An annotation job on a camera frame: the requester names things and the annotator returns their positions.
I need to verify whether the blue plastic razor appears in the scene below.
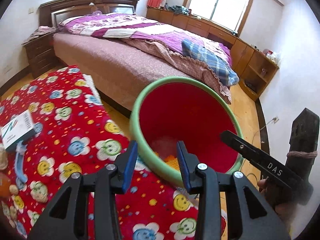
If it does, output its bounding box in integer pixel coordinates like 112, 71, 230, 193
14, 141, 28, 184

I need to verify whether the red green trash bin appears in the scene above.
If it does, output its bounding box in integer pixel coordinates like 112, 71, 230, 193
130, 76, 243, 186

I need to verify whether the right hand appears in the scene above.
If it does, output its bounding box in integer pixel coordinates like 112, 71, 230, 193
257, 178, 297, 231

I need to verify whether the red smiley flower blanket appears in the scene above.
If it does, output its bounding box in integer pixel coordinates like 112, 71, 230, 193
0, 65, 227, 240

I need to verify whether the peanut shell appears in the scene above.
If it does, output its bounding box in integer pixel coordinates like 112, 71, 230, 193
9, 184, 19, 196

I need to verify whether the long wooden window cabinet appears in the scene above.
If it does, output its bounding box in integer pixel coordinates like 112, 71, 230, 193
146, 7, 279, 101

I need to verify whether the blue plaid pillow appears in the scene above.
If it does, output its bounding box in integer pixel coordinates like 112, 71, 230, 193
182, 39, 240, 87

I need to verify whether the white blue cardboard box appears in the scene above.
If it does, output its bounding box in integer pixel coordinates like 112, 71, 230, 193
1, 110, 35, 152

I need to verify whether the purple floral quilt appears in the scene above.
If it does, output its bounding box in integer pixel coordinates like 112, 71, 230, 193
57, 11, 232, 65

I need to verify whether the wooden bed with mattress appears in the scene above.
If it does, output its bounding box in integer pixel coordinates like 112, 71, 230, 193
39, 0, 232, 109

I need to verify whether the window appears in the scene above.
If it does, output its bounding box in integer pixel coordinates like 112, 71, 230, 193
183, 0, 253, 35

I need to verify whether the dark wooden nightstand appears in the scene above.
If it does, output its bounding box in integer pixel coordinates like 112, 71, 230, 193
22, 26, 59, 78

